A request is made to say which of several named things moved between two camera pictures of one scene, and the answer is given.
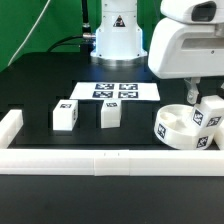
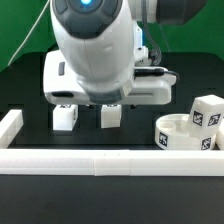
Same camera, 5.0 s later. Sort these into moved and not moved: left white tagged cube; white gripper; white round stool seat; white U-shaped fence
Moved: white round stool seat; white gripper
Not moved: white U-shaped fence; left white tagged cube
